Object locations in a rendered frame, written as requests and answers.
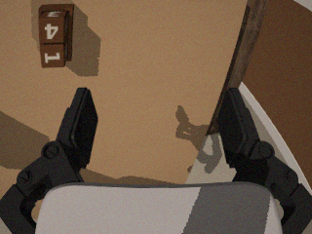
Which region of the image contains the brown wooden number cube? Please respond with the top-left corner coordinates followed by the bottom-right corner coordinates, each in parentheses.
top-left (40, 35), bottom-right (67, 68)
top-left (38, 11), bottom-right (68, 44)

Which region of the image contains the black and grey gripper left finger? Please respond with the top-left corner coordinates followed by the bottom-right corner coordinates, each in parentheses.
top-left (0, 87), bottom-right (98, 234)

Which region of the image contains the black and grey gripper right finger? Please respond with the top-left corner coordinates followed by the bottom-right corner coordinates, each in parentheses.
top-left (217, 88), bottom-right (312, 234)

